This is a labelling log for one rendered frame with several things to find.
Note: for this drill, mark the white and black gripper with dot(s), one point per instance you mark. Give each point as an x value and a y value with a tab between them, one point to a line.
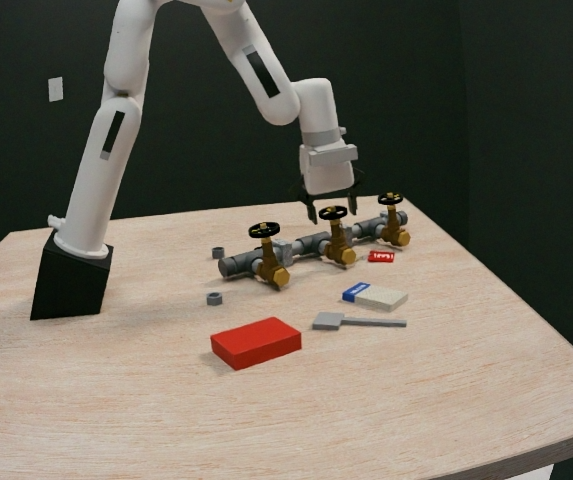
325	179

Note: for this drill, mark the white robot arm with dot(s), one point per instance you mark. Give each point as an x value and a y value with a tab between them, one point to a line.
118	120

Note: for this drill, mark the red rectangular block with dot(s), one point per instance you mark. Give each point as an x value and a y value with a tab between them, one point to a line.
255	343

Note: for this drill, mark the red square tag with chain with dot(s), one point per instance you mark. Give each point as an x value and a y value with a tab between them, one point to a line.
375	256

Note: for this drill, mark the grey t-shaped pipe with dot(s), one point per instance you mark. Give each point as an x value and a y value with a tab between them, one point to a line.
270	261

